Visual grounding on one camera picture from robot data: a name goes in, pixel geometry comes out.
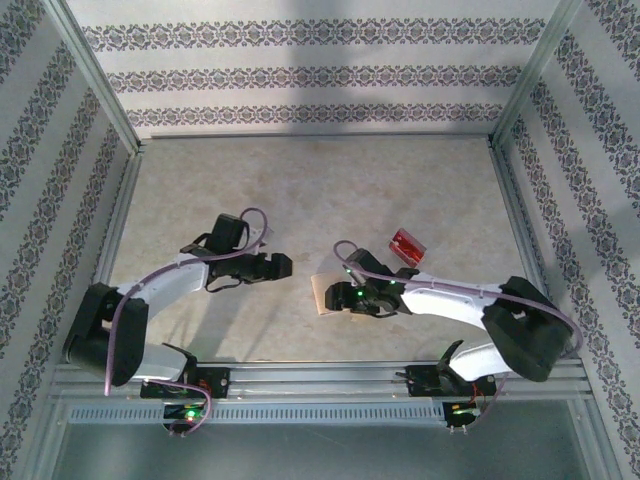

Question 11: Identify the beige leather card holder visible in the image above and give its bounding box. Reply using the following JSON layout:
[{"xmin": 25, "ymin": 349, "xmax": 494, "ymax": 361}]
[{"xmin": 309, "ymin": 271, "xmax": 354, "ymax": 318}]

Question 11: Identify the red credit card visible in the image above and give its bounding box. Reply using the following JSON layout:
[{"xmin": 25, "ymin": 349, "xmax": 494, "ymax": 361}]
[{"xmin": 390, "ymin": 229, "xmax": 426, "ymax": 265}]

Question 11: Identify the black electronics board with LED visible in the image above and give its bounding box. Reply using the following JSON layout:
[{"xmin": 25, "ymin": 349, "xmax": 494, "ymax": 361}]
[
  {"xmin": 163, "ymin": 403, "xmax": 207, "ymax": 426},
  {"xmin": 443, "ymin": 399, "xmax": 485, "ymax": 435}
]

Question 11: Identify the grey metal panel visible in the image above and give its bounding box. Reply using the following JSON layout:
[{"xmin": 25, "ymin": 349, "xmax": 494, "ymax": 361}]
[{"xmin": 49, "ymin": 422, "xmax": 594, "ymax": 480}]

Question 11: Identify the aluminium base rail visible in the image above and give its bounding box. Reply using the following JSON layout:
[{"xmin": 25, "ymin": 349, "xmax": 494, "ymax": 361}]
[{"xmin": 49, "ymin": 362, "xmax": 589, "ymax": 401}]

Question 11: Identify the grey slotted cable duct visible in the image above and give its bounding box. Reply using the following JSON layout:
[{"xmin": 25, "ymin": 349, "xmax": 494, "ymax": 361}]
[{"xmin": 67, "ymin": 402, "xmax": 447, "ymax": 425}]

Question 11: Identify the aluminium side rail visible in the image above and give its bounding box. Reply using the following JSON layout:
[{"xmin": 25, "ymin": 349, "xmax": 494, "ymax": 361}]
[
  {"xmin": 68, "ymin": 149, "xmax": 145, "ymax": 365},
  {"xmin": 488, "ymin": 142, "xmax": 579, "ymax": 364}
]

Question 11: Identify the aluminium wall edge rail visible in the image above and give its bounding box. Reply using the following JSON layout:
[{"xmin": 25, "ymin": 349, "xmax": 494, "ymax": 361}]
[{"xmin": 149, "ymin": 130, "xmax": 494, "ymax": 142}]

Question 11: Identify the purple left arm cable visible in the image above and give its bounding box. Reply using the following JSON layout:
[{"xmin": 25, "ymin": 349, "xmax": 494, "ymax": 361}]
[{"xmin": 102, "ymin": 208, "xmax": 274, "ymax": 437}]

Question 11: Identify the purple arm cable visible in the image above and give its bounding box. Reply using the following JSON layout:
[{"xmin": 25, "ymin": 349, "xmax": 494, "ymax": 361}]
[
  {"xmin": 333, "ymin": 240, "xmax": 584, "ymax": 434},
  {"xmin": 102, "ymin": 208, "xmax": 274, "ymax": 437}
]

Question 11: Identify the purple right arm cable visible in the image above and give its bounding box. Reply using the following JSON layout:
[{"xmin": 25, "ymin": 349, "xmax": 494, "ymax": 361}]
[{"xmin": 333, "ymin": 240, "xmax": 584, "ymax": 434}]

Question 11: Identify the aluminium frame post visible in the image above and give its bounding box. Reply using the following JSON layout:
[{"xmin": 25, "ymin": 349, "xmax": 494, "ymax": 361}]
[
  {"xmin": 43, "ymin": 0, "xmax": 146, "ymax": 157},
  {"xmin": 490, "ymin": 0, "xmax": 585, "ymax": 149}
]

